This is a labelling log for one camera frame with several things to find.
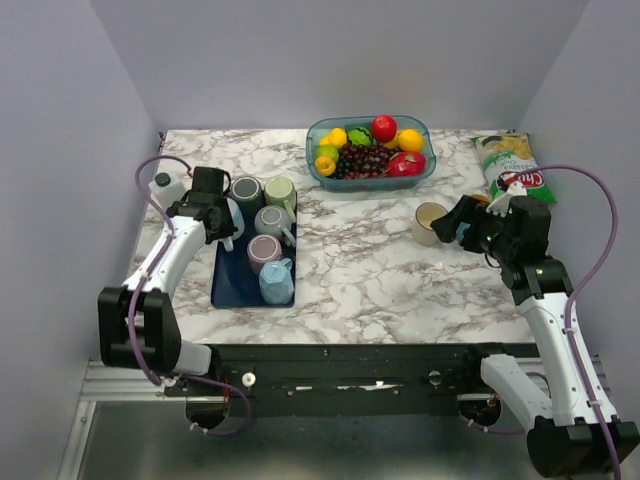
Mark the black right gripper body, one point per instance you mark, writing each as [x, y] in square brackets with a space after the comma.
[486, 232]

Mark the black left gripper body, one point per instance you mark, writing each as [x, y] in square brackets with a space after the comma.
[226, 226]

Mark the cream mug black handle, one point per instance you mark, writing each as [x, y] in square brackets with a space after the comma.
[421, 231]

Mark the white and blue mug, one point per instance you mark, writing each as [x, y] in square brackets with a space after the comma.
[238, 223]

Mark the dark grey mug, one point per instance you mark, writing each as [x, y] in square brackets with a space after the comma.
[247, 192]

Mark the iridescent blue mug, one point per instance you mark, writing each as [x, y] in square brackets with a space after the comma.
[461, 231]

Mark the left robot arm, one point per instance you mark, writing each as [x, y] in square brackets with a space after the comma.
[137, 323]

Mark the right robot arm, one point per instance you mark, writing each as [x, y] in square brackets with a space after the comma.
[572, 428]

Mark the grey blue mug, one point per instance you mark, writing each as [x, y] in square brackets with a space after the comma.
[275, 221]

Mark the pink purple mug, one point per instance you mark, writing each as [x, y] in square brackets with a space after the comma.
[261, 249]

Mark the light green mug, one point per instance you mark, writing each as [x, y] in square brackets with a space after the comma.
[280, 191]

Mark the light blue faceted mug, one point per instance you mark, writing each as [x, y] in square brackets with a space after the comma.
[276, 282]

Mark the white plastic bottle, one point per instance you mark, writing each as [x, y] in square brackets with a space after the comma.
[166, 188]

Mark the green cassava chips bag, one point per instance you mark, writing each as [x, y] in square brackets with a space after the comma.
[510, 153]

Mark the red dragon fruit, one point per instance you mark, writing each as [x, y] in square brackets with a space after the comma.
[405, 164]

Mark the dark blue tray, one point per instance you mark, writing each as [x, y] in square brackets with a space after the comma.
[234, 283]

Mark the large yellow lemon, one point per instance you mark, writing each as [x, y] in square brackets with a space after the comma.
[410, 140]

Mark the dark grape bunch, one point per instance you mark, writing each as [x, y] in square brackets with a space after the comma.
[361, 162]

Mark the red apple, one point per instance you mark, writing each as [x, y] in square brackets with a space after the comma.
[384, 128]

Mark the small orange fruit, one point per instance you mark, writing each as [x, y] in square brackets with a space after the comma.
[325, 165]

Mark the green toy watermelon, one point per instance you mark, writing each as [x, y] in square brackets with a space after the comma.
[360, 136]

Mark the green lime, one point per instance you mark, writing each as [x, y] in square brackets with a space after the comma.
[329, 151]

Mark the teal plastic fruit container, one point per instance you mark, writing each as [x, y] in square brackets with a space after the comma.
[322, 127]

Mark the small yellow lemon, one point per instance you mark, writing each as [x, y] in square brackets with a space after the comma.
[336, 138]

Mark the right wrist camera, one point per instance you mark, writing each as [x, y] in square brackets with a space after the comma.
[505, 197]

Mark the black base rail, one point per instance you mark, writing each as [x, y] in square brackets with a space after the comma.
[360, 380]

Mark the aluminium frame rail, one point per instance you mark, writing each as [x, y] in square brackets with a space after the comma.
[105, 384]

